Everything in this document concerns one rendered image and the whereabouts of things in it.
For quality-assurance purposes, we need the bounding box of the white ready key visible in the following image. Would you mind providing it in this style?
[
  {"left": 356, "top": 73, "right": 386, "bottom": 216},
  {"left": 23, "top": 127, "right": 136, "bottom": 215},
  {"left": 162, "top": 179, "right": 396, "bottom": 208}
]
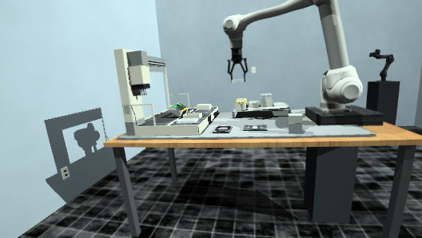
[{"left": 288, "top": 113, "right": 302, "bottom": 134}]

